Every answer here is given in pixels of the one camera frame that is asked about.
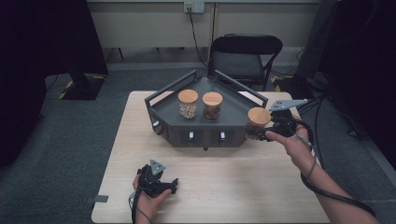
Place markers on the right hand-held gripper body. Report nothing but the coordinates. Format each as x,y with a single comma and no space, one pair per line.
283,123

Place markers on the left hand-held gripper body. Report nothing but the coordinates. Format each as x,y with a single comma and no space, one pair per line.
149,179

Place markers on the pinkish brown jar filling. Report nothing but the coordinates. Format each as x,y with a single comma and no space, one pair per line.
252,127

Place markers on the glass jar with pinkish filling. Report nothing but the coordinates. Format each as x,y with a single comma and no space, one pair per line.
259,116

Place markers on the dark grey rack with drawers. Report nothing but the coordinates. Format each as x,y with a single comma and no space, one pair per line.
232,107

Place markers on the glass jar with brown balls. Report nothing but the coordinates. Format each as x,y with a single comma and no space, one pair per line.
212,99

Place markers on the pile of white nuts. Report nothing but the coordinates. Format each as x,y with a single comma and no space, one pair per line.
188,111

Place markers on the glass jar with white nuts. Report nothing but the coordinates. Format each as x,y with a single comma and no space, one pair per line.
188,96

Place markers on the person's left hand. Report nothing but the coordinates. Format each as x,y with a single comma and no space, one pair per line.
148,205

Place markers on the person's right hand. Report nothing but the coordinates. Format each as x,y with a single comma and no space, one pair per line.
300,146

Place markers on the black stand base with tape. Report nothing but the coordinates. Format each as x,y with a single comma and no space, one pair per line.
82,90
295,88

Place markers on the black folding chair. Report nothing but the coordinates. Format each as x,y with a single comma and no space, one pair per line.
239,63

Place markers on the black power adapter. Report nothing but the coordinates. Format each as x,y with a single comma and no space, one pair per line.
356,133

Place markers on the grey stand column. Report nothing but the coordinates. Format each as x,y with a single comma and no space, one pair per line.
317,37

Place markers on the black curtain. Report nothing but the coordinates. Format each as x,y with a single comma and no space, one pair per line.
37,62
364,62

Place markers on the white wall socket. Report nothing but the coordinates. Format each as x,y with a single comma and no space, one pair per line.
194,6

